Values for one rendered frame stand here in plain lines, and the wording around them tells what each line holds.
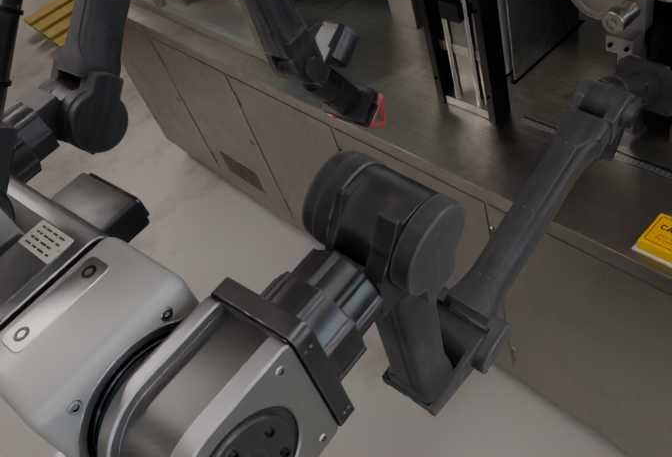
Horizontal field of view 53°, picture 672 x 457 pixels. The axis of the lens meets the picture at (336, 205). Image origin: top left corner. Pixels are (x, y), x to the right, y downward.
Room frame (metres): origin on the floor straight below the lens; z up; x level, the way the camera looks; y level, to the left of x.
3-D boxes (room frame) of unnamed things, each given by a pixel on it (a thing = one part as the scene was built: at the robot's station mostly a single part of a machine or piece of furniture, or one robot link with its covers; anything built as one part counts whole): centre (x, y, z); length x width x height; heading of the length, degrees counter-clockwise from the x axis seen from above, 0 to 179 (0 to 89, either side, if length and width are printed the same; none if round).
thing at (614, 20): (0.87, -0.53, 1.18); 0.04 x 0.02 x 0.04; 27
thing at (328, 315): (0.31, 0.05, 1.45); 0.09 x 0.08 x 0.12; 35
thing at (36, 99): (0.77, 0.27, 1.43); 0.10 x 0.05 x 0.09; 125
